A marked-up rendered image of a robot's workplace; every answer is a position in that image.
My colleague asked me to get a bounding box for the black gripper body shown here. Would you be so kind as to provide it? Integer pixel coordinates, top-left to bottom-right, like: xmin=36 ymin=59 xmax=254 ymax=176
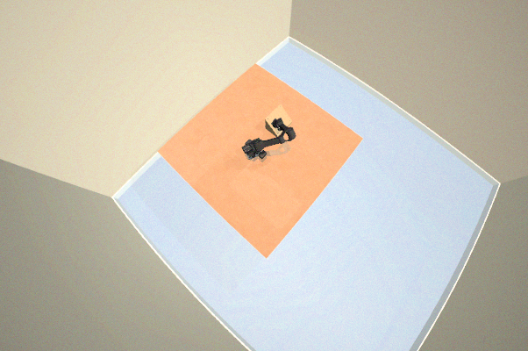
xmin=245 ymin=140 xmax=267 ymax=159

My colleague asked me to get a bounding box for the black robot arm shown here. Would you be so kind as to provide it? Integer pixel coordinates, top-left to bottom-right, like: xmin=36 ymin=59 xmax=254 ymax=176
xmin=242 ymin=118 xmax=296 ymax=158

